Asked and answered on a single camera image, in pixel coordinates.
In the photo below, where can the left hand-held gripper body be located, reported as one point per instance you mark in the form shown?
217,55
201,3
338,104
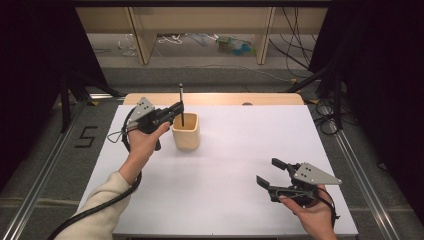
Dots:
146,115

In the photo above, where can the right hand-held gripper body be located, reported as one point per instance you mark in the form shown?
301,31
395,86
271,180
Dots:
311,175

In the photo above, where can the black pen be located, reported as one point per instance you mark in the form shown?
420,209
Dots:
181,96

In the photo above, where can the square wooden pen holder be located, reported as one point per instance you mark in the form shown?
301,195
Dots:
186,140

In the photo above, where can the person's left hand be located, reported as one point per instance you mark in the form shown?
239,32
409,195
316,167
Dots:
141,146

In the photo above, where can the person's right hand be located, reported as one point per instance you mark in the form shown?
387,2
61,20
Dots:
318,220

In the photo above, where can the wooden table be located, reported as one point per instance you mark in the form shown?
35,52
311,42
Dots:
216,99

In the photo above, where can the white board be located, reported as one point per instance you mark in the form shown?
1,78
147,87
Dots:
233,150

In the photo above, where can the dark round table grommet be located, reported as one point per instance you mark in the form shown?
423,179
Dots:
247,103

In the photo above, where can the clear plastic bag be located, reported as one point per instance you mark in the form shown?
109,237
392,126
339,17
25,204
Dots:
127,45

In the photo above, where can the black metal stand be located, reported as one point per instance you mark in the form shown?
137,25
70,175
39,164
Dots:
65,103
337,100

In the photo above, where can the beige wooden shelf unit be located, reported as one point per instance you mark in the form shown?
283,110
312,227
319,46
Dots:
200,20

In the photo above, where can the dark curtain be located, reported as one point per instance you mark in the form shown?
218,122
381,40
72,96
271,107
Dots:
383,83
33,66

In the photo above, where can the aluminium floor rail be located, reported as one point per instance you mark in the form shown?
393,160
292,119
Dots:
360,173
43,174

